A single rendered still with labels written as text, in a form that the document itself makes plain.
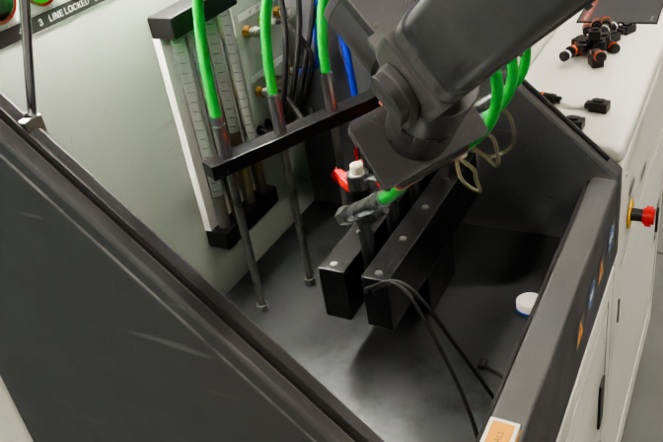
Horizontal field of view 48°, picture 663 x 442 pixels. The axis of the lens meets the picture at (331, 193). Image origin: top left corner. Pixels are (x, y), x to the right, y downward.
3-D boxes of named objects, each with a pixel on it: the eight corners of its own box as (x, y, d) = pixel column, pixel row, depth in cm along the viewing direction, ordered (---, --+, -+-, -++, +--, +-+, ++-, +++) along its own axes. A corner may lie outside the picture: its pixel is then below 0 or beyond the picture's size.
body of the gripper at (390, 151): (344, 131, 64) (349, 100, 57) (445, 77, 65) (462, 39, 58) (384, 195, 63) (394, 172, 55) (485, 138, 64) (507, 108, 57)
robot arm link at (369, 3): (404, 111, 45) (516, 28, 45) (291, -29, 47) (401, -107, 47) (397, 157, 57) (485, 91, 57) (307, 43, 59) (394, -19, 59)
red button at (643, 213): (651, 238, 125) (653, 212, 122) (626, 234, 127) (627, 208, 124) (655, 221, 129) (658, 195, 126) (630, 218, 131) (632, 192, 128)
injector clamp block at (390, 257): (399, 370, 99) (387, 280, 92) (333, 353, 104) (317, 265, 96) (479, 231, 124) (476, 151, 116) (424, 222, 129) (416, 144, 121)
